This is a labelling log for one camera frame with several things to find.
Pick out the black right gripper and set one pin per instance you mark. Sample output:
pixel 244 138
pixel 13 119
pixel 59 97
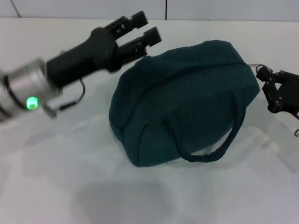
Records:
pixel 289 93

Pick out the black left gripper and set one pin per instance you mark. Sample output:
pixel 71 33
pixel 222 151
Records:
pixel 81 56

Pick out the dark teal fabric lunch bag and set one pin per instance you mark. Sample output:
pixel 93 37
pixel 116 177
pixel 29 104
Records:
pixel 182 105

